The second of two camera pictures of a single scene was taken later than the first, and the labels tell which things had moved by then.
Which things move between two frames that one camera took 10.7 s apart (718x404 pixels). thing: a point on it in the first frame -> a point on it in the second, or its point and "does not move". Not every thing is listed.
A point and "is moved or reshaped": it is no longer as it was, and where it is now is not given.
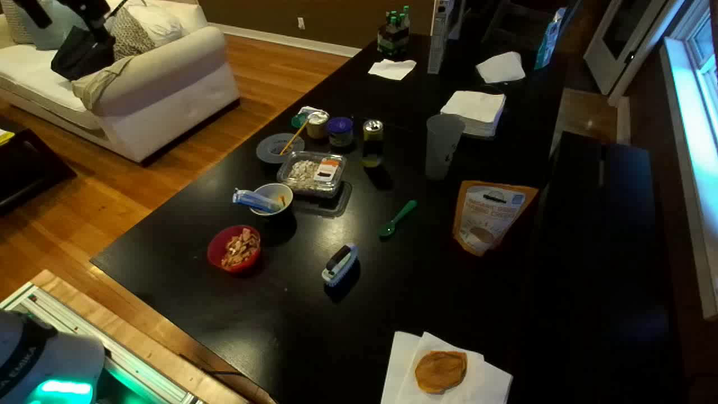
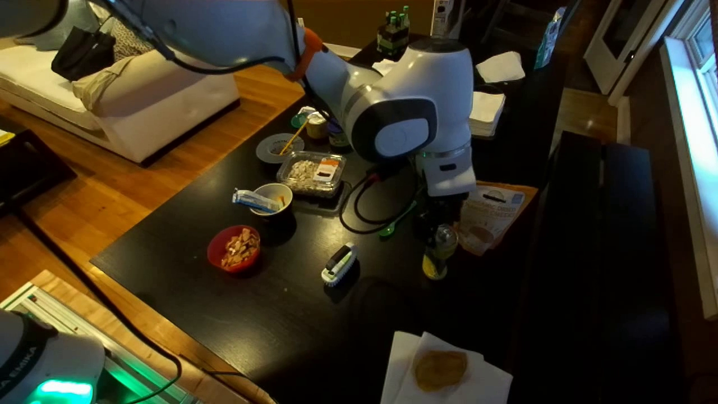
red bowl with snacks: [235, 246] does not move
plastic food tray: [317, 172] does not move
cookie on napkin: [438, 370] does not move
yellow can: [374, 142] is moved or reshaped
